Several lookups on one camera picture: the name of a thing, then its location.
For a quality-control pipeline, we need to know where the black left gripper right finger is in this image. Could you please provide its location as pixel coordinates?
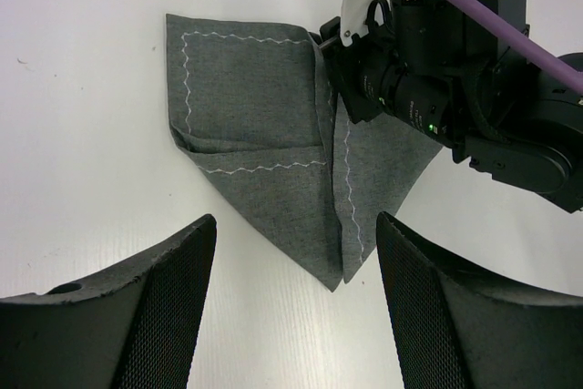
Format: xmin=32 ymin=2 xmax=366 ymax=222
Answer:
xmin=376 ymin=212 xmax=582 ymax=389

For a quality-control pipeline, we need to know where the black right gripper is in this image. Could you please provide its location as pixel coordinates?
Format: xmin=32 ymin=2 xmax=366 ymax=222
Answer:
xmin=320 ymin=0 xmax=582 ymax=213

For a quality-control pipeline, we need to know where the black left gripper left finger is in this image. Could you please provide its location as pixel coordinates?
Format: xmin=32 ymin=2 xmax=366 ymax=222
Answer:
xmin=1 ymin=214 xmax=217 ymax=388

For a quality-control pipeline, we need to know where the grey cloth napkin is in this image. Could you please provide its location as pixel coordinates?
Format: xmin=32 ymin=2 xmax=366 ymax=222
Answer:
xmin=166 ymin=15 xmax=439 ymax=290

